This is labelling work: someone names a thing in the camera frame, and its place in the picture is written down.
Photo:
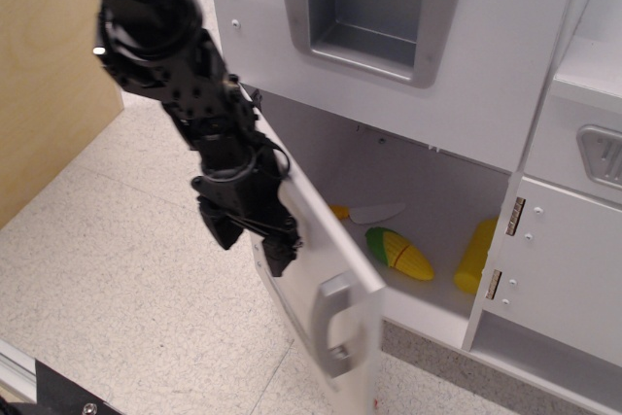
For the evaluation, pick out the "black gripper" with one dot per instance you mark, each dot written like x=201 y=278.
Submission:
x=250 y=201

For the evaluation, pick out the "white low fridge door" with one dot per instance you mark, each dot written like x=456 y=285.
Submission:
x=313 y=143

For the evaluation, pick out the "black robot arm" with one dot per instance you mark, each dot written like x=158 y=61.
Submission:
x=159 y=49

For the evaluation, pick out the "toy corn with green husk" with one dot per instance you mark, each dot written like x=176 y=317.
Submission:
x=397 y=252

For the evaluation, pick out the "white toy kitchen cabinet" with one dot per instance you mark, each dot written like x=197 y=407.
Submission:
x=454 y=103

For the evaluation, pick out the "lower metal hinge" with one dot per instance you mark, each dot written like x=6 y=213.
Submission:
x=493 y=284

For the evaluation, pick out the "metal hinge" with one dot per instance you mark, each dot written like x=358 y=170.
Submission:
x=515 y=216
x=493 y=284

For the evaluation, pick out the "light wooden panel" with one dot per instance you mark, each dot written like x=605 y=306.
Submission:
x=55 y=97

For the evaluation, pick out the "upper metal hinge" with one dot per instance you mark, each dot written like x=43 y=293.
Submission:
x=515 y=216

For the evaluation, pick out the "white right cabinet door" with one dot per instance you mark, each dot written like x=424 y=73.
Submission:
x=561 y=270

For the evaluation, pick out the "grey fridge door handle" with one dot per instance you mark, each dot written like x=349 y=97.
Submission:
x=337 y=334

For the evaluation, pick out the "yellow handled toy knife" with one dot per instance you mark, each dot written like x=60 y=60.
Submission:
x=366 y=215

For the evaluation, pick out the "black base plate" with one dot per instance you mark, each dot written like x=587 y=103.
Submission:
x=61 y=395

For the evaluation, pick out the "aluminium rail bottom left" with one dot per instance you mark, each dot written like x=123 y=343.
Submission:
x=18 y=374

